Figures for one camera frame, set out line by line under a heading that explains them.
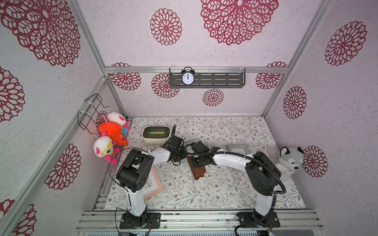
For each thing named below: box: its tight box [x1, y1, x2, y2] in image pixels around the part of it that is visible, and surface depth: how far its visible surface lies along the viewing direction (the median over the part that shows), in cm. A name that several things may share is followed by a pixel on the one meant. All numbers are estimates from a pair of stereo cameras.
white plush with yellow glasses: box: [93, 135, 114, 158], surface depth 81 cm
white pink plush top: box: [107, 111, 127, 127], surface depth 97 cm
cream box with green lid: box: [141, 125, 171, 145], surface depth 107 cm
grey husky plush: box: [276, 146, 304, 181], surface depth 78 cm
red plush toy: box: [98, 120, 128, 147], surface depth 94 cm
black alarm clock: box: [181, 66, 196, 87], surface depth 92 cm
